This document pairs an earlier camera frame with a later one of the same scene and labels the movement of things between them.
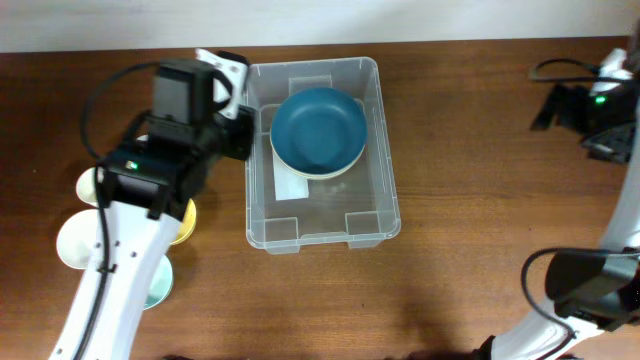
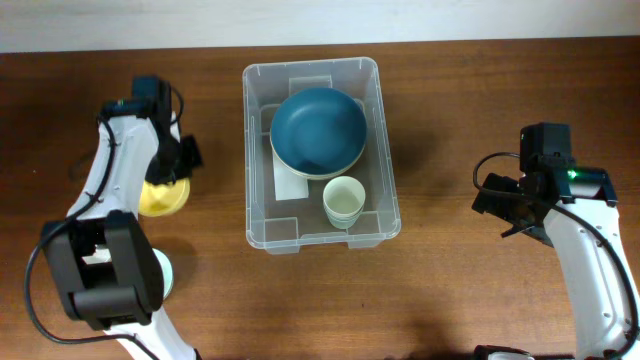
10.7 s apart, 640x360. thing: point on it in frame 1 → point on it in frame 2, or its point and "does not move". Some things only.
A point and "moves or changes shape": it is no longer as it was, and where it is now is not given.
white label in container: [288, 183] does not move
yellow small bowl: [186, 228] moves or changes shape
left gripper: [245, 125] → [160, 175]
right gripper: [615, 148] → [496, 207]
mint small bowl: [160, 285] does not move
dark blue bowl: [319, 130] does not move
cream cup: [86, 187] moves or changes shape
